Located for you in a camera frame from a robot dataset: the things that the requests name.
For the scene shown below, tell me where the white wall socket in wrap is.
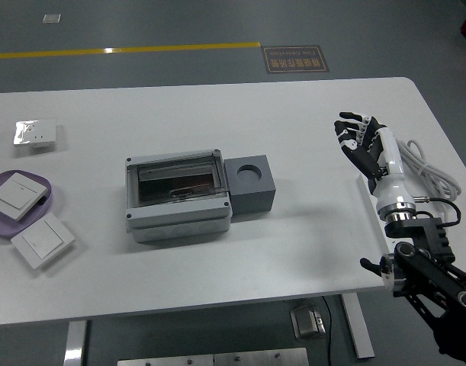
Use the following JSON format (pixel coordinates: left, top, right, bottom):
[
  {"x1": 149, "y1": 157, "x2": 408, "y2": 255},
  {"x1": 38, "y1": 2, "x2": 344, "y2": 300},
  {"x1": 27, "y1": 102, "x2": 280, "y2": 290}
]
[{"x1": 13, "y1": 119, "x2": 57, "y2": 149}]

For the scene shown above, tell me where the yellow floor tape line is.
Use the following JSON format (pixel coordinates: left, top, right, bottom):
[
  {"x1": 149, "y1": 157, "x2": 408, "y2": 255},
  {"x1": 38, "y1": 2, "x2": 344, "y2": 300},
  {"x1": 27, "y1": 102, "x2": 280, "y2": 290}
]
[{"x1": 0, "y1": 41, "x2": 262, "y2": 60}]

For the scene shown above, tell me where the metal floor socket box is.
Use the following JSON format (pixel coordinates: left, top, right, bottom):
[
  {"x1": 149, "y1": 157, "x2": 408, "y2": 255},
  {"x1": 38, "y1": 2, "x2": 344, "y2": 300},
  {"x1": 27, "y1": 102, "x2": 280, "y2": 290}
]
[{"x1": 289, "y1": 304, "x2": 327, "y2": 340}]

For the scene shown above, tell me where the brown floor sign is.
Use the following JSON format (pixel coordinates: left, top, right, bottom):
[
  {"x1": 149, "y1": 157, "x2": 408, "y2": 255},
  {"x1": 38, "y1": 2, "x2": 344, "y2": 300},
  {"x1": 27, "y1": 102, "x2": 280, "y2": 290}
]
[{"x1": 261, "y1": 45, "x2": 329, "y2": 74}]

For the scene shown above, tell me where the white power strip cord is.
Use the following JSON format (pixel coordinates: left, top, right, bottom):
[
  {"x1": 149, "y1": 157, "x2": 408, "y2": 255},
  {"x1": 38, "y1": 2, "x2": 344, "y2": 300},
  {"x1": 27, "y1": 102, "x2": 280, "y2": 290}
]
[{"x1": 394, "y1": 139, "x2": 464, "y2": 201}]

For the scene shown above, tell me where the grey junction box clear lid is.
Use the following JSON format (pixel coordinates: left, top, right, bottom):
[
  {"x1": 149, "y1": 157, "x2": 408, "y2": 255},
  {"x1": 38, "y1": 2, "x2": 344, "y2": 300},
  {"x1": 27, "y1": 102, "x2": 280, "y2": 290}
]
[{"x1": 124, "y1": 148, "x2": 233, "y2": 244}]

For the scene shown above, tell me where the dark grey cube with hole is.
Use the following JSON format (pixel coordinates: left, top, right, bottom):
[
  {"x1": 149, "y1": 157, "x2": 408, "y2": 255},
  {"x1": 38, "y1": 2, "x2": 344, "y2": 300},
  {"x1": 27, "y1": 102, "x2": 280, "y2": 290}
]
[{"x1": 223, "y1": 154, "x2": 276, "y2": 217}]

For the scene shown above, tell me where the white wall switch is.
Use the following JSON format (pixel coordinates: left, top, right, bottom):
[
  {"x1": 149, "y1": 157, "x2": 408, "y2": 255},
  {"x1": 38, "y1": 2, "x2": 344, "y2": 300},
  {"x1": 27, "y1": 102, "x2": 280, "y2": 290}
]
[
  {"x1": 10, "y1": 212, "x2": 76, "y2": 270},
  {"x1": 0, "y1": 172, "x2": 52, "y2": 221}
]

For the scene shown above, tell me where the purple tray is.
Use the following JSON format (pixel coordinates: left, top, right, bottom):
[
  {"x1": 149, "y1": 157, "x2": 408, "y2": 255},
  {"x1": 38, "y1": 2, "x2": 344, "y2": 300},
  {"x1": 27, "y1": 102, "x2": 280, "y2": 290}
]
[{"x1": 0, "y1": 169, "x2": 53, "y2": 239}]

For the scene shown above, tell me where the grey metal base plate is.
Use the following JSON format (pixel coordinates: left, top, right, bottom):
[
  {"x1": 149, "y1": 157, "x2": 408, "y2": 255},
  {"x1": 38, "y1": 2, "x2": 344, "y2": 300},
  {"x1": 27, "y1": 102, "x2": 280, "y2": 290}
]
[{"x1": 117, "y1": 347, "x2": 310, "y2": 366}]

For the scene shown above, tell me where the black floor cable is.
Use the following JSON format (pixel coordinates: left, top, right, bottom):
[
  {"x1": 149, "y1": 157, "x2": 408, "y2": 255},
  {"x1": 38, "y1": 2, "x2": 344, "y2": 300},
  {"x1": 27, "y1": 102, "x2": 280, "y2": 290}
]
[{"x1": 322, "y1": 296, "x2": 333, "y2": 366}]

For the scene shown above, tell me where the white table leg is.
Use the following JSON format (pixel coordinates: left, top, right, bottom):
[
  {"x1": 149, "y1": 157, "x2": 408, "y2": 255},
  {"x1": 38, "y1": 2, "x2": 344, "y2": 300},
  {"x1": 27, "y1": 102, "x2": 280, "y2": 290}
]
[
  {"x1": 63, "y1": 320, "x2": 88, "y2": 366},
  {"x1": 339, "y1": 293, "x2": 375, "y2": 359}
]

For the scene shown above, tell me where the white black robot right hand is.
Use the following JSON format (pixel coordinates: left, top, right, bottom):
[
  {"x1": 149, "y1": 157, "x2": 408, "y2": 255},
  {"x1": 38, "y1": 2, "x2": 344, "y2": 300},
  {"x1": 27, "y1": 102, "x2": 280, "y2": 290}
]
[{"x1": 334, "y1": 111, "x2": 416, "y2": 215}]

